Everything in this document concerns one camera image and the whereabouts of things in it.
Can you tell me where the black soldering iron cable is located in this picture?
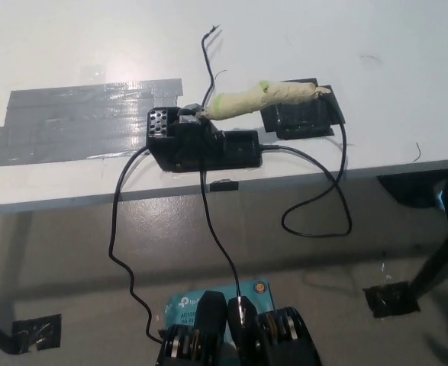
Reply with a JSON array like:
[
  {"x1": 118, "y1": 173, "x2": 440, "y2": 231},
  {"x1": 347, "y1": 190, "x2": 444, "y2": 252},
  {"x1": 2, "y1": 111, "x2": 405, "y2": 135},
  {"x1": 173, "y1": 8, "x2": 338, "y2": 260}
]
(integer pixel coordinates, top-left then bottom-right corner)
[{"x1": 258, "y1": 93, "x2": 353, "y2": 238}]

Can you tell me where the tape-wrapped soldering iron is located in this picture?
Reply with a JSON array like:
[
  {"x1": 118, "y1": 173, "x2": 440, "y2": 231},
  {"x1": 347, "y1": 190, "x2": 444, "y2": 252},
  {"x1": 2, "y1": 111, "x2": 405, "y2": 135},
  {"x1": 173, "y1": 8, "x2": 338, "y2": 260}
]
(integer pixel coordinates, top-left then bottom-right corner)
[{"x1": 200, "y1": 79, "x2": 331, "y2": 123}]

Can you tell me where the black soldering station base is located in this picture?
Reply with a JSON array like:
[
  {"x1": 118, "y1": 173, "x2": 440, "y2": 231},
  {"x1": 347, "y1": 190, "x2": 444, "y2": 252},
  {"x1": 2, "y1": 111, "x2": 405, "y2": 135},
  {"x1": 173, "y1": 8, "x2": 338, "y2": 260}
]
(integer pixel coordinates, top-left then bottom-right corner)
[{"x1": 146, "y1": 102, "x2": 263, "y2": 175}]

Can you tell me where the black robot torso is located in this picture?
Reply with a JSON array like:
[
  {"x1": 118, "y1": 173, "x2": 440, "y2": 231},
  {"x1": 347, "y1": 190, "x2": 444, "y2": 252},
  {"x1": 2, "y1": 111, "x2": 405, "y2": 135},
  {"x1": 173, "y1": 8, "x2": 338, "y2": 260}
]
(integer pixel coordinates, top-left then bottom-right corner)
[{"x1": 155, "y1": 290, "x2": 322, "y2": 366}]

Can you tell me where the small black tape strip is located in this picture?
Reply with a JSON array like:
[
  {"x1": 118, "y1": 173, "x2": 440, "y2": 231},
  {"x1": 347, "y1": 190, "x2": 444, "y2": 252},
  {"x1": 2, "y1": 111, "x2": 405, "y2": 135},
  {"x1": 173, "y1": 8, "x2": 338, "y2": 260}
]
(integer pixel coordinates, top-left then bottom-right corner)
[{"x1": 210, "y1": 179, "x2": 239, "y2": 193}]

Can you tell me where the black iron holder plate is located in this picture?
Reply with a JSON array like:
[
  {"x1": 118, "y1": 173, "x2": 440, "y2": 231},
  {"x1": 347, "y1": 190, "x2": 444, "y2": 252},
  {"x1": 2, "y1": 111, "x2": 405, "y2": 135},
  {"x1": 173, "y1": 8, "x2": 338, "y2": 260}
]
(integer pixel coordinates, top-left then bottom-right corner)
[{"x1": 259, "y1": 78, "x2": 345, "y2": 140}]

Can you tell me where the teal router box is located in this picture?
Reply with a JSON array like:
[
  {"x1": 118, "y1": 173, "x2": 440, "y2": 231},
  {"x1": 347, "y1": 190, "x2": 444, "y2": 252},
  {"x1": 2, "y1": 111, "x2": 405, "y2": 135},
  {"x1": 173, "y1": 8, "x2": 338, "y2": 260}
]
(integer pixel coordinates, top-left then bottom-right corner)
[{"x1": 164, "y1": 280, "x2": 276, "y2": 336}]

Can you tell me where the black floor tape patch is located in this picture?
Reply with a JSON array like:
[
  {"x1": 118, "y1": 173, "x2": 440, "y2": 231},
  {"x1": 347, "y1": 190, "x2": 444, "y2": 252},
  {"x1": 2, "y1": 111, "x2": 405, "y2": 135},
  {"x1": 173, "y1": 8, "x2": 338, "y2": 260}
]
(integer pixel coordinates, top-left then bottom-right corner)
[
  {"x1": 11, "y1": 313, "x2": 63, "y2": 351},
  {"x1": 363, "y1": 281, "x2": 421, "y2": 318}
]

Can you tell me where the black cable with frayed end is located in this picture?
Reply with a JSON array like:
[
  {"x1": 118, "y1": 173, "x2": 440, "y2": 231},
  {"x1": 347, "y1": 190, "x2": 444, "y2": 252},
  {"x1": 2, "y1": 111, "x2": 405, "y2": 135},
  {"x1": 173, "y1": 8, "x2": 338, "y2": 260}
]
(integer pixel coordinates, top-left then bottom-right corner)
[{"x1": 201, "y1": 24, "x2": 247, "y2": 325}]

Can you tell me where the black power cable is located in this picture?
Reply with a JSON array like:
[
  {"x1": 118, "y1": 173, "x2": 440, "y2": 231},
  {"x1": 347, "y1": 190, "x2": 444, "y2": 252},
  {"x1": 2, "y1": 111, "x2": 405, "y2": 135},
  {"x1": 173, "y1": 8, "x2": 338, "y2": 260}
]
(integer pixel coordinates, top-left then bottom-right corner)
[{"x1": 108, "y1": 147, "x2": 167, "y2": 342}]

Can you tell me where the grey duct tape patch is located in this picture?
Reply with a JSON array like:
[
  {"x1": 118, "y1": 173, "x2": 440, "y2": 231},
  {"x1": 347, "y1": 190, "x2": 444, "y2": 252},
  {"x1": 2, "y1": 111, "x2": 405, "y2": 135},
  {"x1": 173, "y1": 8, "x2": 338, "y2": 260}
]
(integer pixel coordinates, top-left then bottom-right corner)
[{"x1": 0, "y1": 78, "x2": 185, "y2": 168}]

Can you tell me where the black table frame bracket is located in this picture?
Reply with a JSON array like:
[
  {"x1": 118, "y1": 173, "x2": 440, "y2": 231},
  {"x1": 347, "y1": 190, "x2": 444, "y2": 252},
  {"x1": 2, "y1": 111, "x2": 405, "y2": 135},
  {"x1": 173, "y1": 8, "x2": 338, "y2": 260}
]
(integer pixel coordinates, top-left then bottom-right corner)
[{"x1": 375, "y1": 169, "x2": 448, "y2": 209}]

